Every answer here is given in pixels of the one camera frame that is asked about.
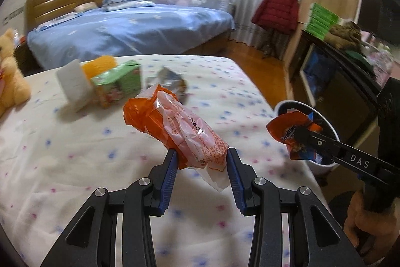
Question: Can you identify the small pink pillow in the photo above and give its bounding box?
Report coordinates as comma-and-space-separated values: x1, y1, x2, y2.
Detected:
74, 2, 97, 13

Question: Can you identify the red puffer jacket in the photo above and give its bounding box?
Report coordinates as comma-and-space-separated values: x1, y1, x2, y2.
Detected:
251, 0, 300, 35

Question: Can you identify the white waste bin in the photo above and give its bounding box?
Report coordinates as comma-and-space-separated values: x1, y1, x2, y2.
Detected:
274, 101, 341, 175

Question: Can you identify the person's right hand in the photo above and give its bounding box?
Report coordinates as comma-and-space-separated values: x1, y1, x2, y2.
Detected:
344, 190, 400, 239

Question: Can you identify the black television screen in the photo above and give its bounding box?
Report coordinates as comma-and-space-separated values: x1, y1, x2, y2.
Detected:
358, 0, 400, 47

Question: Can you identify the green cap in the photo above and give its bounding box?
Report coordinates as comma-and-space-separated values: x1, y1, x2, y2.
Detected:
344, 50, 376, 74

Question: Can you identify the orange plastic bag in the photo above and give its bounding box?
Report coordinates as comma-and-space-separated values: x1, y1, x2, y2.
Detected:
123, 84, 229, 192

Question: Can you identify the brown knitted cloth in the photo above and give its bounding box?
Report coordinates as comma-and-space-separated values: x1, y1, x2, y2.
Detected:
325, 21, 363, 52

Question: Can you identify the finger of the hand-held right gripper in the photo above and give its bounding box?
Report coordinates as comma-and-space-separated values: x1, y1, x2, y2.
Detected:
293, 126, 344, 158

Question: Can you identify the yellow teddy bear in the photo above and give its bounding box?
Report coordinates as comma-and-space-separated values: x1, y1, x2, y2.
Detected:
0, 29, 32, 119

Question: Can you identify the foil snack wrapper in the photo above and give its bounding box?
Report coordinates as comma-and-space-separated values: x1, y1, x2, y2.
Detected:
147, 66, 188, 102

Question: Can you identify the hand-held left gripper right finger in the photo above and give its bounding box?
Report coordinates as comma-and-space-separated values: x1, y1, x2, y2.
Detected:
226, 147, 366, 267

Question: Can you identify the bed with blue sheet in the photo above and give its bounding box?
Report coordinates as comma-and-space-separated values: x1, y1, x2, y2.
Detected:
26, 3, 236, 70

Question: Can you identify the white foam block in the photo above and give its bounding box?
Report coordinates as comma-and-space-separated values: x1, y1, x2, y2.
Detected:
56, 59, 93, 113

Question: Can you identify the green carton box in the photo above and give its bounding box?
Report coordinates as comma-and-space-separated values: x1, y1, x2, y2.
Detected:
90, 60, 142, 108

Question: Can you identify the wooden nightstand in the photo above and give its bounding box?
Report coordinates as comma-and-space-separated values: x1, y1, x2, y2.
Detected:
14, 43, 35, 74

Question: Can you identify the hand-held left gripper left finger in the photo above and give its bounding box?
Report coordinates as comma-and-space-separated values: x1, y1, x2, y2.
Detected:
40, 148, 179, 267

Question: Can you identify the black cabinet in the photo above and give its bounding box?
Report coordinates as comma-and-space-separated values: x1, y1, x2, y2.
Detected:
286, 29, 388, 142

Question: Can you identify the wall switch panel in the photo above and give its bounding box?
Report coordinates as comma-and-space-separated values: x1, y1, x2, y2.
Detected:
1, 7, 26, 25

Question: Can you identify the yellow foam fruit net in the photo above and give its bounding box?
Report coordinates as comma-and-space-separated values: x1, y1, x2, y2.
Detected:
82, 56, 118, 80

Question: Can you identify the stack of green packets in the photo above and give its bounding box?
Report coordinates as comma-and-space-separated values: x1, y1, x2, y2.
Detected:
306, 3, 341, 38

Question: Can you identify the blue printed pillow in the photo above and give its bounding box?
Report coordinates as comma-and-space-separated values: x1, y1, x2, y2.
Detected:
36, 12, 79, 31

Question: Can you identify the orange snack wrapper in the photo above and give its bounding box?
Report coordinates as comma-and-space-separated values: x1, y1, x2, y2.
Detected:
266, 109, 324, 161

